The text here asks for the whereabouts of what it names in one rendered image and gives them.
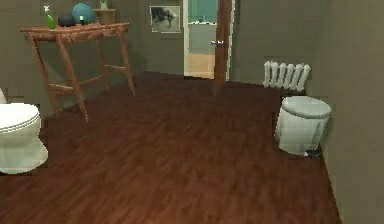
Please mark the brown room door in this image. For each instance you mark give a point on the brown room door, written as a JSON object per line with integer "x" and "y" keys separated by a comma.
{"x": 222, "y": 50}

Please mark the framed grey picture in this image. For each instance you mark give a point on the framed grey picture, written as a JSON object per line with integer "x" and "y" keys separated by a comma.
{"x": 165, "y": 19}

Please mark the white radiator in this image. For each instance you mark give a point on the white radiator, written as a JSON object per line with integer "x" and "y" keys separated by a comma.
{"x": 286, "y": 76}

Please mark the white pedal bin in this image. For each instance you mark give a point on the white pedal bin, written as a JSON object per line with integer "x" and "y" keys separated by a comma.
{"x": 301, "y": 125}

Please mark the brown plant pot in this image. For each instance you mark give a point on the brown plant pot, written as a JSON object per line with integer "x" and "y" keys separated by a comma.
{"x": 106, "y": 15}

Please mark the brown wooden table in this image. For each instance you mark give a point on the brown wooden table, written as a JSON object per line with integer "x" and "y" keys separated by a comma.
{"x": 75, "y": 32}

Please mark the teal round vase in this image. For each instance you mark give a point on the teal round vase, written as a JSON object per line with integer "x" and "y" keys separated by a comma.
{"x": 83, "y": 12}

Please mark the dark round bowl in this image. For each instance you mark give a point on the dark round bowl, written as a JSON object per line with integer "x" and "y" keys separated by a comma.
{"x": 66, "y": 20}

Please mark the green spray bottle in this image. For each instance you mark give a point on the green spray bottle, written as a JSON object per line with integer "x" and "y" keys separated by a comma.
{"x": 50, "y": 19}

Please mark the white toilet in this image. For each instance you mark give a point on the white toilet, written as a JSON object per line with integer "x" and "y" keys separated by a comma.
{"x": 18, "y": 133}

